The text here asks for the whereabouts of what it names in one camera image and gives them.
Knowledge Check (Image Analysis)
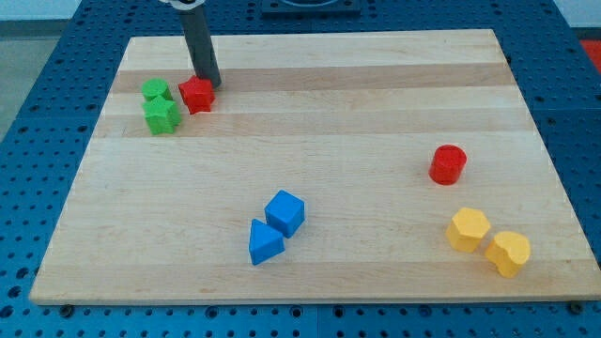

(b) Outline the blue cube block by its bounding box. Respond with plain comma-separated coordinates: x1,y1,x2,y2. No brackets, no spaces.
265,190,305,238

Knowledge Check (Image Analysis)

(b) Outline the white rod mount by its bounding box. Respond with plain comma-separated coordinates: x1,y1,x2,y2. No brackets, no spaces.
159,0,206,10

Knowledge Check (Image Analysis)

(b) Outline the green cylinder block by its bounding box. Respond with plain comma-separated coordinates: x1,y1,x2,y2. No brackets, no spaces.
141,78,173,101

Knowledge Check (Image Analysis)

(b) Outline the wooden board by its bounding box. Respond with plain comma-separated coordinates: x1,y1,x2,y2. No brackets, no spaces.
30,29,600,305

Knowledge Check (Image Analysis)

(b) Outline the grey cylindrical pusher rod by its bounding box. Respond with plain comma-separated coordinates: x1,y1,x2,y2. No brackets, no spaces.
177,4,222,88

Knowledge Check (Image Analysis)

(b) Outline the blue triangle block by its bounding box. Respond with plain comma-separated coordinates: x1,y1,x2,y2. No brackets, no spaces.
248,219,285,266

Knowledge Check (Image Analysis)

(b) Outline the red star block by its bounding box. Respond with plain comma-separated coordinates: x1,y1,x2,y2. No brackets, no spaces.
178,76,215,115

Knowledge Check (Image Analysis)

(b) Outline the yellow heart block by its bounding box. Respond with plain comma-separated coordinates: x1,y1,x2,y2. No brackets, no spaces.
485,231,532,278

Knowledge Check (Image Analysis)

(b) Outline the green star block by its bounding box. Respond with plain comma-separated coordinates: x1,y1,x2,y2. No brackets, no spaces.
142,96,181,135

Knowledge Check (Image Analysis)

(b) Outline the red cylinder block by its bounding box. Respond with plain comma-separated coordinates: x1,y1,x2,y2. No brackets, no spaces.
428,145,468,185

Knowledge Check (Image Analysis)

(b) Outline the yellow hexagon block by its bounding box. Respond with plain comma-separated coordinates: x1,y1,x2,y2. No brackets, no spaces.
445,207,491,253

